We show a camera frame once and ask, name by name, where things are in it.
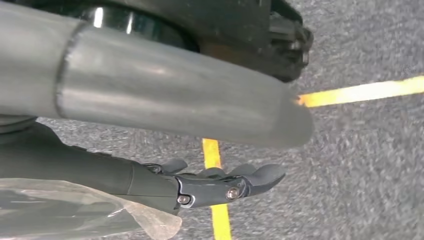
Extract yellow floor tape outline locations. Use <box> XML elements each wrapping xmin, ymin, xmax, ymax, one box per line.
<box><xmin>202</xmin><ymin>75</ymin><xmax>424</xmax><ymax>240</ymax></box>

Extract clear plastic sheet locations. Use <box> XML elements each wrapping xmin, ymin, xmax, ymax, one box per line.
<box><xmin>0</xmin><ymin>178</ymin><xmax>183</xmax><ymax>240</ymax></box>

